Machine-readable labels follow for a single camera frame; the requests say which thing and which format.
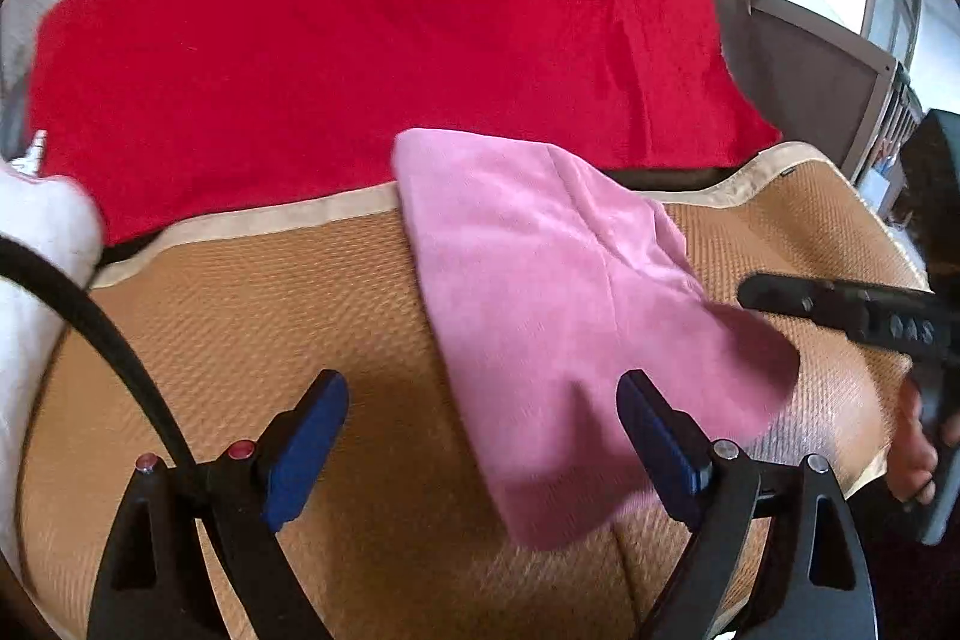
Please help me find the red blanket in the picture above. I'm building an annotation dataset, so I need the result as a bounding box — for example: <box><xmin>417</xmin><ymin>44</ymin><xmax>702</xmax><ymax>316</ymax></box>
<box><xmin>26</xmin><ymin>0</ymin><xmax>785</xmax><ymax>247</ymax></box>

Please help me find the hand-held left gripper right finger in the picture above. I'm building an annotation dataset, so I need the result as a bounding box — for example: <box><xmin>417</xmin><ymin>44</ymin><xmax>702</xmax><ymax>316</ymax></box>
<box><xmin>615</xmin><ymin>370</ymin><xmax>878</xmax><ymax>640</ymax></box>

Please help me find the pink knit sweater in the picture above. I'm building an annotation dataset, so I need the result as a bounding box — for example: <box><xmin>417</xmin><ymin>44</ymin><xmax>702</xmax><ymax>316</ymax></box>
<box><xmin>393</xmin><ymin>128</ymin><xmax>803</xmax><ymax>552</ymax></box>

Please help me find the white cloth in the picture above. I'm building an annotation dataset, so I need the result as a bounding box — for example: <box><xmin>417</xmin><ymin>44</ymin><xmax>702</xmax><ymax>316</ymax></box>
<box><xmin>0</xmin><ymin>130</ymin><xmax>106</xmax><ymax>581</ymax></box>

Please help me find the person's right hand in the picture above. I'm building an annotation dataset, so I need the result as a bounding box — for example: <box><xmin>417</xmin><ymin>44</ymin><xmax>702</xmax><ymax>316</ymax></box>
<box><xmin>885</xmin><ymin>376</ymin><xmax>940</xmax><ymax>507</ymax></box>

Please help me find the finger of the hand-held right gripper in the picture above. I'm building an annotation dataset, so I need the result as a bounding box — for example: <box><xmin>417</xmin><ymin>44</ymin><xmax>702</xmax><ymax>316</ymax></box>
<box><xmin>737</xmin><ymin>272</ymin><xmax>863</xmax><ymax>341</ymax></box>

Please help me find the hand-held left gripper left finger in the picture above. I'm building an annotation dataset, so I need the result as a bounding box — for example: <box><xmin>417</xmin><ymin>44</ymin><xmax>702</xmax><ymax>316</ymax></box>
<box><xmin>86</xmin><ymin>370</ymin><xmax>350</xmax><ymax>640</ymax></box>

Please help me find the grey cabinet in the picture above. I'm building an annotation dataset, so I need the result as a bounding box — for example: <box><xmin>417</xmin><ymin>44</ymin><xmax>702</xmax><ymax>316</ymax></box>
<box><xmin>712</xmin><ymin>0</ymin><xmax>927</xmax><ymax>191</ymax></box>

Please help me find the black cable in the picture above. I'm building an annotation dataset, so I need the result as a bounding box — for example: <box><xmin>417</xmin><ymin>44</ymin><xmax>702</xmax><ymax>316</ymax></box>
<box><xmin>0</xmin><ymin>237</ymin><xmax>192</xmax><ymax>470</ymax></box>

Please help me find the woven rattan mat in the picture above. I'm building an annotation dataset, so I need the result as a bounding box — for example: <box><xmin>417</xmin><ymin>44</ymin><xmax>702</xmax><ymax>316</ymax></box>
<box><xmin>15</xmin><ymin>141</ymin><xmax>935</xmax><ymax>640</ymax></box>

